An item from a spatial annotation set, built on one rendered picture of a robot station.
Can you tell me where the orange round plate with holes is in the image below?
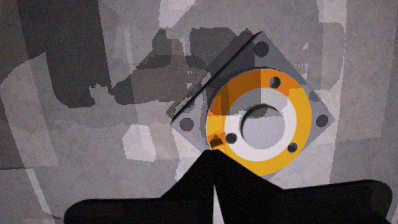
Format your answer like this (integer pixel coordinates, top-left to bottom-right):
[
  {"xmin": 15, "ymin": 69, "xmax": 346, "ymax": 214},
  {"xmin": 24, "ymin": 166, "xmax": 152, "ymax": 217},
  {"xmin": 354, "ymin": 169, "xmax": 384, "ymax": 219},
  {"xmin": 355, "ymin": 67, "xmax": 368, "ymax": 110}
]
[{"xmin": 205, "ymin": 69, "xmax": 312, "ymax": 176}]

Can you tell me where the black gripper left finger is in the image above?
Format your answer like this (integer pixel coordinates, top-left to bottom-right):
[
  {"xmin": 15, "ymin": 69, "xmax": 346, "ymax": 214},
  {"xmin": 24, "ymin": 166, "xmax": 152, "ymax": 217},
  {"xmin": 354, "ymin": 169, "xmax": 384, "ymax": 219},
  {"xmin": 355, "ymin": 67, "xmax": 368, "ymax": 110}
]
[{"xmin": 64, "ymin": 150, "xmax": 215, "ymax": 224}]

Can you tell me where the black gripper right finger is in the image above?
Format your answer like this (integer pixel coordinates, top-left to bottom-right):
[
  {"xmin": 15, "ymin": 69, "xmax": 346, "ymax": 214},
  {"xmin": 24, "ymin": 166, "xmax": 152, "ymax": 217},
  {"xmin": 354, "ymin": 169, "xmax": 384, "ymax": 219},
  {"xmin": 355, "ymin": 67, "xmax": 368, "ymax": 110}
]
[{"xmin": 212, "ymin": 149, "xmax": 393, "ymax": 224}]

